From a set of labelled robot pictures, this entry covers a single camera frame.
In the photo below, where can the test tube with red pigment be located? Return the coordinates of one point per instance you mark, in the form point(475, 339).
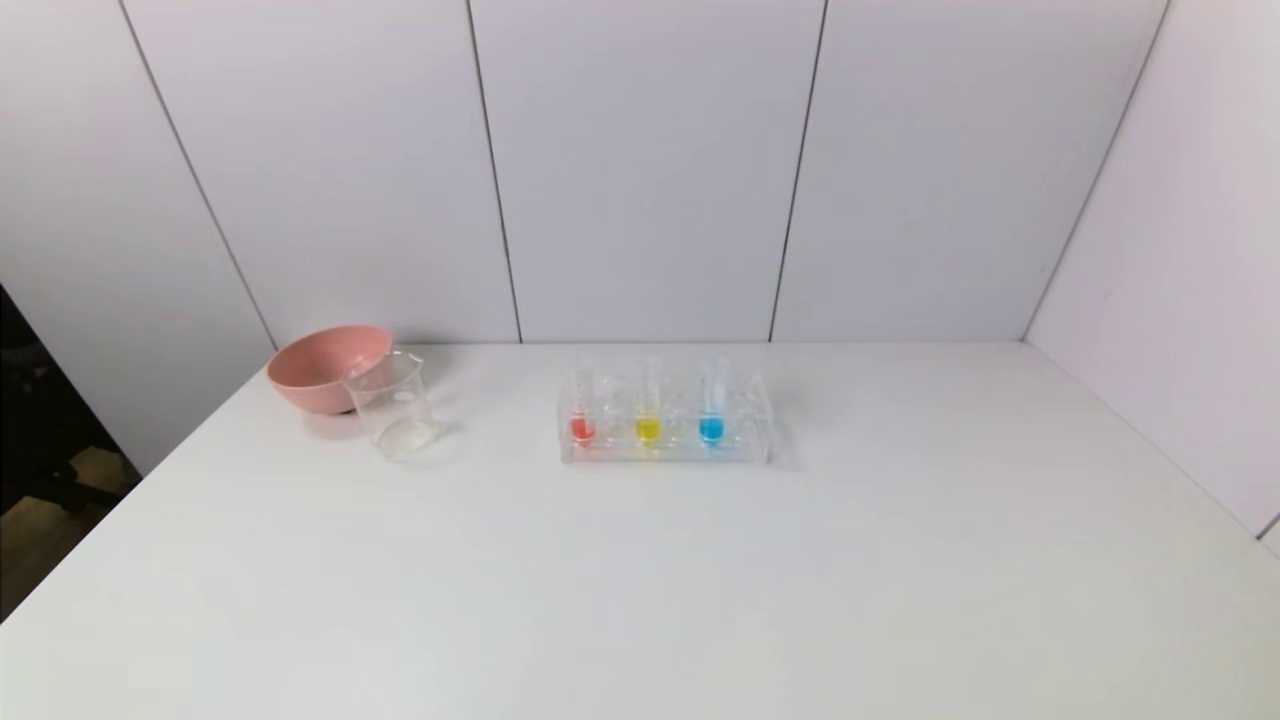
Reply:
point(583, 430)

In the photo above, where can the pink bowl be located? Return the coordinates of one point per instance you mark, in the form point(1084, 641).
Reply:
point(315, 370)

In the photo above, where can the test tube with blue pigment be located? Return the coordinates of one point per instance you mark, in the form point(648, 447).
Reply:
point(712, 430)

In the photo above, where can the clear acrylic test tube rack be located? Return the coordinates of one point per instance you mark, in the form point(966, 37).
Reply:
point(680, 452)

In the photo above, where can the test tube with yellow pigment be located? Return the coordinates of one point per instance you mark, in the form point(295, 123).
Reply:
point(648, 430)

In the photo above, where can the clear glass beaker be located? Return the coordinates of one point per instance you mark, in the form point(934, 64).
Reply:
point(400, 420)

